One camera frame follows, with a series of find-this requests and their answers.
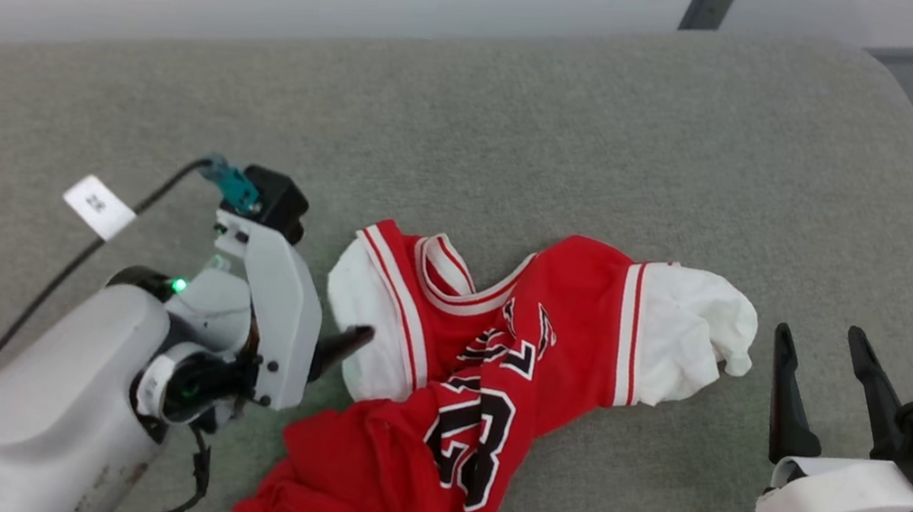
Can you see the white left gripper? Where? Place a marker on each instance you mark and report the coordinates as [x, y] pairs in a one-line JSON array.
[[281, 320]]

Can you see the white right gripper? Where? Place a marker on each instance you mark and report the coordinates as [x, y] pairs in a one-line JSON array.
[[840, 495]]

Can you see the red and white basketball jersey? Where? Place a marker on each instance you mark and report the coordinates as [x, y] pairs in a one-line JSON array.
[[396, 466]]

